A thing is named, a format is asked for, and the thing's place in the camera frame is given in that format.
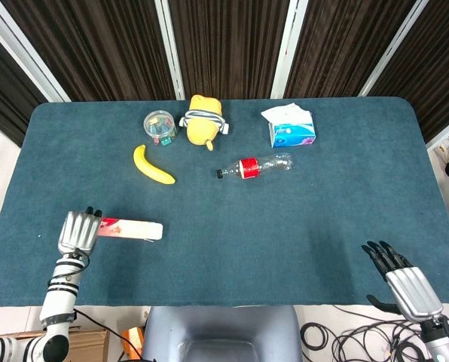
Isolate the brown cardboard box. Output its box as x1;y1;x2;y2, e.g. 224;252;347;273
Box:
0;327;111;362

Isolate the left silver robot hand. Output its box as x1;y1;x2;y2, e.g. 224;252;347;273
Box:
57;206;103;255

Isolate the black cable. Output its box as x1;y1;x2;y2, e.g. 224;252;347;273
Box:
72;307;143;361

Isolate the teal table cloth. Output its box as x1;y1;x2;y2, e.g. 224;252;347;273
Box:
0;97;449;308

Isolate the red white package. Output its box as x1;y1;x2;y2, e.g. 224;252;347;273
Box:
97;217;164;241

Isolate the clear plastic bottle red label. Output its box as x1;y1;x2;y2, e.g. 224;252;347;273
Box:
215;152;295;180

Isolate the white partition frame post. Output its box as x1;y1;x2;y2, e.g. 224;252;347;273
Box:
154;0;186;101
270;0;309;100
358;0;435;97
0;0;72;103

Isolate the orange object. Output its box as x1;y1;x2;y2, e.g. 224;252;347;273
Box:
121;327;146;359

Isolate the white shoe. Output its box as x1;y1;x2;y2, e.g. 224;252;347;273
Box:
434;137;449;160

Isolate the dark brown partition panel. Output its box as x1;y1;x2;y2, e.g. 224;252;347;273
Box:
0;0;177;103
367;0;449;143
0;22;49;148
167;0;292;101
284;0;418;100

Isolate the yellow plush toy striped shirt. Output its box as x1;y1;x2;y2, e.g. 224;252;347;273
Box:
179;94;231;152

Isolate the yellow banana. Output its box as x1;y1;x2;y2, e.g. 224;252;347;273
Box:
133;144;176;186

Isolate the grey robot torso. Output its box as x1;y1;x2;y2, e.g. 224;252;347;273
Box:
141;305;304;362

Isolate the blue tissue box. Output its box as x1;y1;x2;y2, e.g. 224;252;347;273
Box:
261;102;316;149

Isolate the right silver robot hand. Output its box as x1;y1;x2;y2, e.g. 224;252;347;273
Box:
361;240;444;324

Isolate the black floor cables bundle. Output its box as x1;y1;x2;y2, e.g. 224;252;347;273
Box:
299;304;449;362

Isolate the clear jar of binder clips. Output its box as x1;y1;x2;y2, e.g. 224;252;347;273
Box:
142;109;178;146

